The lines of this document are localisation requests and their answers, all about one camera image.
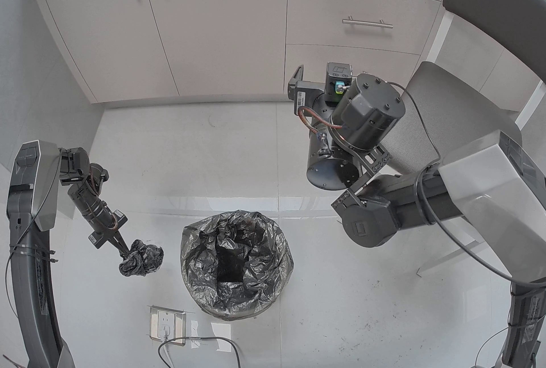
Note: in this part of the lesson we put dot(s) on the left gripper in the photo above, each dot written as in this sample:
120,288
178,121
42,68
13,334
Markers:
96,212

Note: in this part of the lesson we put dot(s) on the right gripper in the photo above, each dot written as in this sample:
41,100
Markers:
313,95

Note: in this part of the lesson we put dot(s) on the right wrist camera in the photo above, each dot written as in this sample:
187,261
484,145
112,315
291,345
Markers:
339,74

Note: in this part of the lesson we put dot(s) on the beige cabinet with drawers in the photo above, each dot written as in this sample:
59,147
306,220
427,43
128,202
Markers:
213,16

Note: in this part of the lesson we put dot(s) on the black plastic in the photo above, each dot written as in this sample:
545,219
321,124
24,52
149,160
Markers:
143,259

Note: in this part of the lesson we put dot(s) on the black plastic bag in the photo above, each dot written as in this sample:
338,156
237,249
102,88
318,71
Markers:
256,272

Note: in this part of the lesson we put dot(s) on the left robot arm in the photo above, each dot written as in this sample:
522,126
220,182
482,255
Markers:
32,187

